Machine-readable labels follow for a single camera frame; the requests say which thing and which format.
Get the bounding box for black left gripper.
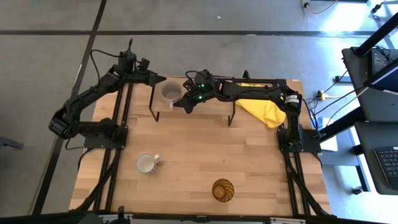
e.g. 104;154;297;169
123;68;168;88

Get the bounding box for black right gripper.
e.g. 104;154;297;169
173;70;222;114

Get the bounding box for grey mug with floral print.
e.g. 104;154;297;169
159;80;183;110

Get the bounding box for white mug with red stripes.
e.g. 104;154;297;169
136;152;162;174

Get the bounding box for wooden shelf with black legs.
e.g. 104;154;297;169
148;76;237;127

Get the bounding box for yellow cloth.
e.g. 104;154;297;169
234;82;287;129

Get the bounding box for amber faceted glass cup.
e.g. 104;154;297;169
211;178;235;203

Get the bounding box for grey desk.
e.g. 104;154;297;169
354;121;398;195

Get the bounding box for black laptop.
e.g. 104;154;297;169
363;48;398;94

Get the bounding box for black keyboard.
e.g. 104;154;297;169
374;146;398;190

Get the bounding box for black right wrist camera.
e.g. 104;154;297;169
183;78;196;93

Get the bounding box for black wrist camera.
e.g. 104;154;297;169
183;78;196;93
138;58;151;72

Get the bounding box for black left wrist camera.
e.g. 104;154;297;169
138;58;151;72

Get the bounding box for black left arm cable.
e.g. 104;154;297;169
90;49;121;82

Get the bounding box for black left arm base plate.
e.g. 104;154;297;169
83;124;129;149

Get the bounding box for black left frame rails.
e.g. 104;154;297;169
74;82;135;215

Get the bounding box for black frame rails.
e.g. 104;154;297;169
282;151;330;217
74;82;135;215

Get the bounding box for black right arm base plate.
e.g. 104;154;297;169
277;127;322;154

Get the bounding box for black right frame rails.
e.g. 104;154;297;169
282;151;330;217

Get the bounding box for yellow cable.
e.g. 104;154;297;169
300;0;338;15

